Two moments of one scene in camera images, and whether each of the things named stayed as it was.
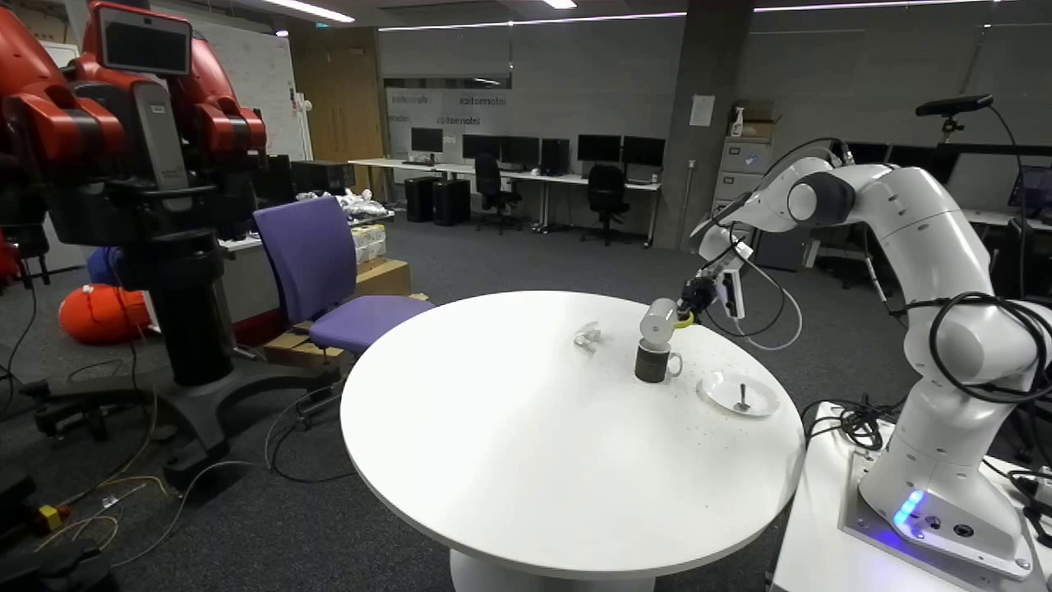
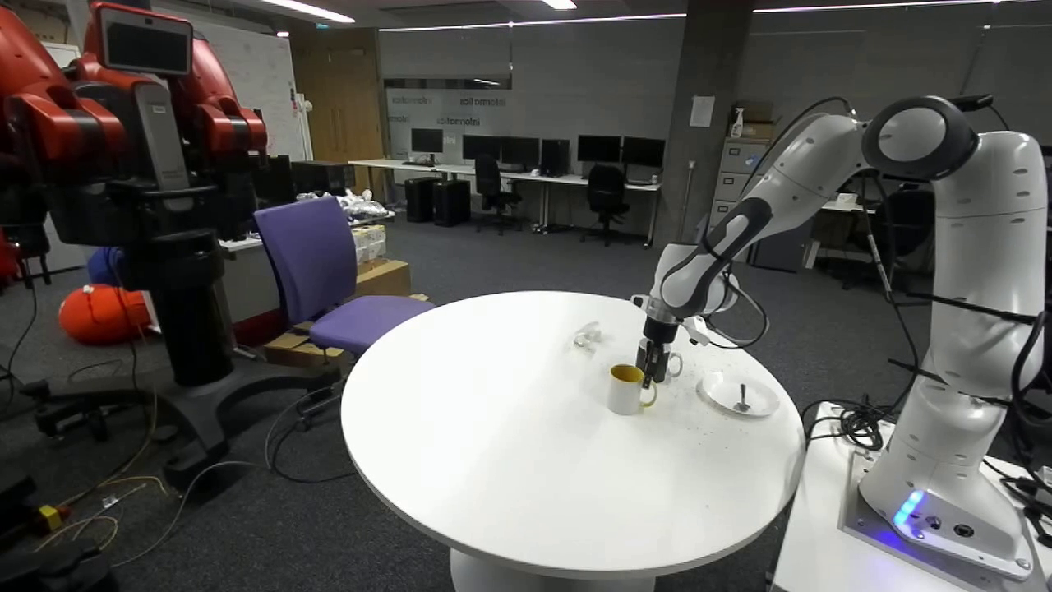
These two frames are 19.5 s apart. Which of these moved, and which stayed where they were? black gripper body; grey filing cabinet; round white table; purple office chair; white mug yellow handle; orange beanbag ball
Moved: white mug yellow handle; black gripper body
Stayed: orange beanbag ball; purple office chair; round white table; grey filing cabinet
